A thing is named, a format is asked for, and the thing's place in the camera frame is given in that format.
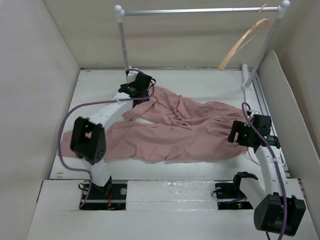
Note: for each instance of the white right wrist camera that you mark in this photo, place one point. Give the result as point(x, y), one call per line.
point(250, 113)

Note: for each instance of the pink trousers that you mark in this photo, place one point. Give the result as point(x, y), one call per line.
point(170, 127)

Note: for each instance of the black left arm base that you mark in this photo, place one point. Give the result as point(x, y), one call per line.
point(94, 200)

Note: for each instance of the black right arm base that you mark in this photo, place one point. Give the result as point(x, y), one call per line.
point(228, 193)

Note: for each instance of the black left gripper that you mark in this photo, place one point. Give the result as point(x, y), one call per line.
point(128, 85)

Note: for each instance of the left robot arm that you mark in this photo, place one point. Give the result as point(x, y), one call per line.
point(88, 139)

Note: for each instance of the beige wooden hanger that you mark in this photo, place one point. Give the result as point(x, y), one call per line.
point(259, 25)

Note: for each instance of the white clothes rack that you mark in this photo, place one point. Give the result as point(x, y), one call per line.
point(199, 38)

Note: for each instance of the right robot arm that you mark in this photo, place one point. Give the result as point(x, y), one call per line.
point(276, 208)

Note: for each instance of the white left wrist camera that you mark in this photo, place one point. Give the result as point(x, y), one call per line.
point(131, 74)

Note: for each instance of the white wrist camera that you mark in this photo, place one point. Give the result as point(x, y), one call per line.
point(250, 113)
point(131, 74)

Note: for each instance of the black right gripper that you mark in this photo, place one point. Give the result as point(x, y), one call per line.
point(238, 126)

